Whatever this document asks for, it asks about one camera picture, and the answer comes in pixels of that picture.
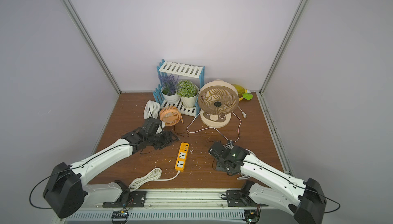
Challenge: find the black usb cable orange fan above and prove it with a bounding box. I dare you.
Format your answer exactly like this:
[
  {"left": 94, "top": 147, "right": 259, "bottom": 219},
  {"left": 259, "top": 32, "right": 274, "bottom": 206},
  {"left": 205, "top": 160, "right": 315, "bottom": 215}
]
[{"left": 173, "top": 125, "right": 189, "bottom": 138}]

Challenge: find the small orange desk fan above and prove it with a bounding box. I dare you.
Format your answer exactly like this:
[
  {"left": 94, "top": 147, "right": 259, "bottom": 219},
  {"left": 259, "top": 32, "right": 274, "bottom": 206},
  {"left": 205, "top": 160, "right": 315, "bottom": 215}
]
[{"left": 159, "top": 105, "right": 184, "bottom": 126}]

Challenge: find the orange power strip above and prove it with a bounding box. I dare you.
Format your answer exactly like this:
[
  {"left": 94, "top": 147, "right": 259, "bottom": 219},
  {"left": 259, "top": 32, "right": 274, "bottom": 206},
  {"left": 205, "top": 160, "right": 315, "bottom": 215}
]
[{"left": 175, "top": 143, "right": 189, "bottom": 172}]

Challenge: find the white fan power cable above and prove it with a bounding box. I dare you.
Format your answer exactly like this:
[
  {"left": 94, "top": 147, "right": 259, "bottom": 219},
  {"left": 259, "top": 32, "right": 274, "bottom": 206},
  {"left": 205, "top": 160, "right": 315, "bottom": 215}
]
[{"left": 186, "top": 105, "right": 248, "bottom": 143}]

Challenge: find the large beige desk fan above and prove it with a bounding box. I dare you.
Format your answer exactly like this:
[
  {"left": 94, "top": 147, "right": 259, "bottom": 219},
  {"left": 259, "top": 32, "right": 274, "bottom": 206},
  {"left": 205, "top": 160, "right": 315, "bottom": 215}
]
[{"left": 198, "top": 79, "right": 239, "bottom": 128}]

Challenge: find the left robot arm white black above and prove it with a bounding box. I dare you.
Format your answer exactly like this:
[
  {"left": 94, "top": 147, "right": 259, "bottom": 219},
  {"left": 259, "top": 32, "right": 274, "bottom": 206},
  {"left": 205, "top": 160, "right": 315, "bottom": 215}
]
[{"left": 43, "top": 118, "right": 179, "bottom": 218}]

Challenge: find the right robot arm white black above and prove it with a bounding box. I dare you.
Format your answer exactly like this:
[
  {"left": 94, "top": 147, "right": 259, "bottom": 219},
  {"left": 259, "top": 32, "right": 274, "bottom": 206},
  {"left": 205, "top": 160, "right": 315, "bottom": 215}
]
[{"left": 208, "top": 141, "right": 331, "bottom": 224}]

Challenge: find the white fan front right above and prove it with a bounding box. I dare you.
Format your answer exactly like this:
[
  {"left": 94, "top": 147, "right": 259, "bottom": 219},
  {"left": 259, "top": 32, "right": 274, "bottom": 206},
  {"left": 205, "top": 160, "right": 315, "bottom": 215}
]
[{"left": 236, "top": 173, "right": 251, "bottom": 180}]

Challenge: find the small white fan at back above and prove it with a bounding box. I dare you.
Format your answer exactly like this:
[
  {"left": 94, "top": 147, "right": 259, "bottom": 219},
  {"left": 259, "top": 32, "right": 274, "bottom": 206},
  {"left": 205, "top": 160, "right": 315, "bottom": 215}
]
[{"left": 143, "top": 100, "right": 160, "bottom": 119}]

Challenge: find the lavender plant white pot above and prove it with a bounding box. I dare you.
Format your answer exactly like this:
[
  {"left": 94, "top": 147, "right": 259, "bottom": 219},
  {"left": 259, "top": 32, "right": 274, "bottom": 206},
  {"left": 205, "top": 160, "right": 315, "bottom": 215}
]
[{"left": 159, "top": 74, "right": 180, "bottom": 104}]

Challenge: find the green plant white pot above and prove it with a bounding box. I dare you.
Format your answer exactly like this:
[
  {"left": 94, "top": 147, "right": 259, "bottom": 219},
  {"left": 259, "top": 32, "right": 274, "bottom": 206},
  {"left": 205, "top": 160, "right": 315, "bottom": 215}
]
[{"left": 177, "top": 80, "right": 199, "bottom": 108}]

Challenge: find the blue white plant shelf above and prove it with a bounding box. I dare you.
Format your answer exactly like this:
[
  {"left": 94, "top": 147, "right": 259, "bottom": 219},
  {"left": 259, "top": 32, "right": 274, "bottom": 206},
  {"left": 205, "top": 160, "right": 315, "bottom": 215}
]
[{"left": 152, "top": 59, "right": 205, "bottom": 117}]

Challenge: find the green yellow toy shovel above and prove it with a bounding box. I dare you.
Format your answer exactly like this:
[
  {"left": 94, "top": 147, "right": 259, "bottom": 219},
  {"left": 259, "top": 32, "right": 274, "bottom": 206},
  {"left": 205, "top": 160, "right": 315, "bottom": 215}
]
[{"left": 239, "top": 93, "right": 253, "bottom": 101}]

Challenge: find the yellow watering can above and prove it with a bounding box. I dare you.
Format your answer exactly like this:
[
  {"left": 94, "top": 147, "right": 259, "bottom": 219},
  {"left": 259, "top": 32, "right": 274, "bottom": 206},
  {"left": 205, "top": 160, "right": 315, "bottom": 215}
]
[{"left": 232, "top": 84, "right": 251, "bottom": 98}]

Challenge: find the white power strip cord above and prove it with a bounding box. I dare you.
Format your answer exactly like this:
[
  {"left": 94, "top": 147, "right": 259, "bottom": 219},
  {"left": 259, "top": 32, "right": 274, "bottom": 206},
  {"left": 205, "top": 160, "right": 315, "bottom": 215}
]
[{"left": 128, "top": 167, "right": 182, "bottom": 192}]

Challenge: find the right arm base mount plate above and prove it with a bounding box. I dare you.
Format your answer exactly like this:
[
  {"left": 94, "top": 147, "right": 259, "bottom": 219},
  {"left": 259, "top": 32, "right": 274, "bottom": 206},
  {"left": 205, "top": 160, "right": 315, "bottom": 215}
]
[{"left": 220, "top": 190, "right": 268, "bottom": 207}]

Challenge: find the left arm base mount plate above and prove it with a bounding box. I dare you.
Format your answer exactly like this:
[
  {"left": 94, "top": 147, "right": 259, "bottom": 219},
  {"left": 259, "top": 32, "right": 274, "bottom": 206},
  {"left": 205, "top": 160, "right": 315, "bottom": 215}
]
[{"left": 102, "top": 191, "right": 147, "bottom": 208}]

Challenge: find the aluminium front rail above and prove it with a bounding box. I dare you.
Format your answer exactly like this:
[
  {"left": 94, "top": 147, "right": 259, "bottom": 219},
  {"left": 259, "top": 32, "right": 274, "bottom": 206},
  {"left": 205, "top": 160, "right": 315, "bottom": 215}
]
[{"left": 53, "top": 189, "right": 297, "bottom": 224}]

